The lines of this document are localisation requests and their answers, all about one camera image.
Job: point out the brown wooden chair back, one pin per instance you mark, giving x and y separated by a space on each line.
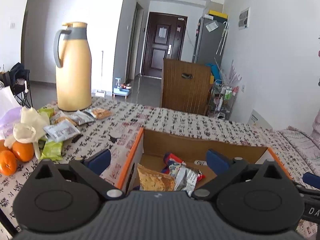
185 86

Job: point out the orange mandarin rear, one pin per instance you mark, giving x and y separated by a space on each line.
23 152

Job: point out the orange mandarin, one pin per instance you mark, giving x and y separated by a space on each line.
8 163
23 152

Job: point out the grey refrigerator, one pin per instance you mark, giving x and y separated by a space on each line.
209 39

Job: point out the brown cracker packet in box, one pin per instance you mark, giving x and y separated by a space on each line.
154 181

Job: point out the white grey packet on table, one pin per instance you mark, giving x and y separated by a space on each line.
62 131

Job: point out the black folding chair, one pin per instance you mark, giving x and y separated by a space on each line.
18 79

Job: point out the silver red packet in box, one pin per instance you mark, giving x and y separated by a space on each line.
186 177

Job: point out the dark brown entrance door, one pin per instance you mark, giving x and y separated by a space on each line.
164 40

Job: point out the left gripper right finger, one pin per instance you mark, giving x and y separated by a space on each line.
228 172

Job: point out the yellow thermos jug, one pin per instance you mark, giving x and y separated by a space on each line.
73 61

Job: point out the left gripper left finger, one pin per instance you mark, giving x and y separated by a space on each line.
88 172

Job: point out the yellow box on refrigerator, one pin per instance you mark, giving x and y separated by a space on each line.
218 14

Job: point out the folded grey patterned blanket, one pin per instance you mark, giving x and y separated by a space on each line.
305 145

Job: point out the red cardboard pumpkin box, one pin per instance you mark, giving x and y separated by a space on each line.
150 147

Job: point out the metal wire storage rack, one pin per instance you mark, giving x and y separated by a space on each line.
222 99

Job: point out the orange mandarin front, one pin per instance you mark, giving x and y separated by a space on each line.
8 163

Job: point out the green snack packet by oranges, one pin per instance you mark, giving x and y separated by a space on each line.
52 150

